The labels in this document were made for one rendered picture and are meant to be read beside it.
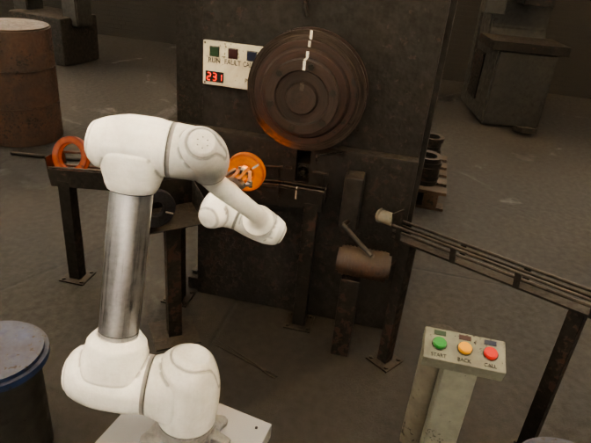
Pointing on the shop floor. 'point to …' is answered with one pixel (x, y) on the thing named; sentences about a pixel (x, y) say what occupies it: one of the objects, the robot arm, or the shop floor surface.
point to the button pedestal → (456, 381)
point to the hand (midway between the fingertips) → (245, 168)
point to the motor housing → (350, 272)
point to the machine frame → (377, 47)
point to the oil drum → (28, 84)
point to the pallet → (434, 188)
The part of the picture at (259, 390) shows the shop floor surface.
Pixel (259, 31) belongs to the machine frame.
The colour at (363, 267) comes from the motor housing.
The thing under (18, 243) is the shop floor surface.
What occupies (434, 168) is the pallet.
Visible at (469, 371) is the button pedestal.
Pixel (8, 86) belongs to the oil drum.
